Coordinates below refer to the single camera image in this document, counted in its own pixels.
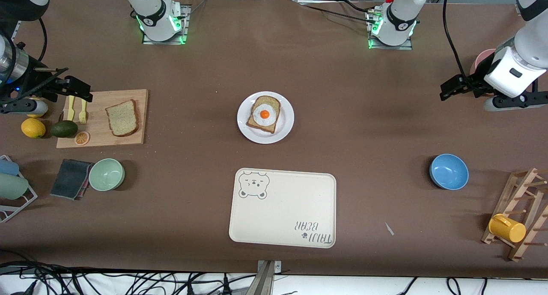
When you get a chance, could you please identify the plain brown bread slice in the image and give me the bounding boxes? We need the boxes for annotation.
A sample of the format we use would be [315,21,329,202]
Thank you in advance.
[105,99,140,137]

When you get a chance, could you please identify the white round plate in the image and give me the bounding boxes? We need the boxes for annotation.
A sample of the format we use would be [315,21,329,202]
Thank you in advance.
[237,91,295,145]

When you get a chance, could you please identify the fried egg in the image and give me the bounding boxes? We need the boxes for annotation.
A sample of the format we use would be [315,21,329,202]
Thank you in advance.
[252,103,278,126]

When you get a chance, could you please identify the yellow lemon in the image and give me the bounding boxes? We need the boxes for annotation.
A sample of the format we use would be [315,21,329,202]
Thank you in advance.
[26,96,44,119]
[21,118,46,139]

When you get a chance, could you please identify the dark green avocado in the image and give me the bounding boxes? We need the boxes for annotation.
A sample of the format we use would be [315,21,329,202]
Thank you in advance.
[51,120,79,138]

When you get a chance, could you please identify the wooden cutting board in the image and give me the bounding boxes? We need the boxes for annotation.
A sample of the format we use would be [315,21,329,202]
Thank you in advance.
[56,89,149,149]

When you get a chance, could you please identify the blue bowl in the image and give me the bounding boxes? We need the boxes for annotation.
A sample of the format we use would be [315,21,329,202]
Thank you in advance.
[429,153,469,190]

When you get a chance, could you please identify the dark grey sponge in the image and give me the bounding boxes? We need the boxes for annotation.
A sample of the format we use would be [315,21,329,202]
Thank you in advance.
[50,159,94,200]

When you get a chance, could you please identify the light green bowl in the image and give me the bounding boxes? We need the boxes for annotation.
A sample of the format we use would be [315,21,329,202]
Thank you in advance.
[89,158,125,191]

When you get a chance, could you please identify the light blue cup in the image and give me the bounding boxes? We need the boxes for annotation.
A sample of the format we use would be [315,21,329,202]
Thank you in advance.
[0,159,20,176]

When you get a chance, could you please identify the pale green cup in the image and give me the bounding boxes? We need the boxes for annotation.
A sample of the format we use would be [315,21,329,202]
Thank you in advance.
[0,173,29,200]

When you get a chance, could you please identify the wooden mug rack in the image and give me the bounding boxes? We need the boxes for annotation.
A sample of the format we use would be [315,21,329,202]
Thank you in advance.
[481,167,548,262]

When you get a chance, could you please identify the yellow mug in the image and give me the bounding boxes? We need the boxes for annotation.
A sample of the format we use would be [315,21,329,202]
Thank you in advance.
[488,214,527,243]

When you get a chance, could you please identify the cream bear print tray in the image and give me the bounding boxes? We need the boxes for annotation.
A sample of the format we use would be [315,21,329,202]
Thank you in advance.
[229,168,337,249]

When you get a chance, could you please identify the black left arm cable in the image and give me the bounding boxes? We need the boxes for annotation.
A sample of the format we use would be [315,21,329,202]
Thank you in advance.
[442,0,469,83]

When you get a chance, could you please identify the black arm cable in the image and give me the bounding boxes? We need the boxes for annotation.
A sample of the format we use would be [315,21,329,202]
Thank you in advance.
[442,0,469,83]
[39,18,48,63]

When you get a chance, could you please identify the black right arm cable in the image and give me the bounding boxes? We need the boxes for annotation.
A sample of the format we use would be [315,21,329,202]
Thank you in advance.
[39,18,48,63]

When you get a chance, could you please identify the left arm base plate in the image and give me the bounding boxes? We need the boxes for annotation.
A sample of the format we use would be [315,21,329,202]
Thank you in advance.
[367,8,414,51]

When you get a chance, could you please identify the white wire rack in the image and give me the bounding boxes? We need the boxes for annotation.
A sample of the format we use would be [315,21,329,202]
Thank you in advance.
[0,155,38,223]

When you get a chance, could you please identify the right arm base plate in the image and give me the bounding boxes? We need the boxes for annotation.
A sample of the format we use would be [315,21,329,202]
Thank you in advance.
[142,5,191,45]

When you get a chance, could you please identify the black cable on table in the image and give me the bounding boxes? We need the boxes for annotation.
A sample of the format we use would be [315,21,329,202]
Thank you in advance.
[298,0,378,25]

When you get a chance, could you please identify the tangled black floor cables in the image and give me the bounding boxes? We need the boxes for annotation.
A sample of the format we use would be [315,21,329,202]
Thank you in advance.
[0,261,257,295]

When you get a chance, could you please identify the metal table bracket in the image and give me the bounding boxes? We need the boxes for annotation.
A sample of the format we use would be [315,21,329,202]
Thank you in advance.
[256,260,282,295]

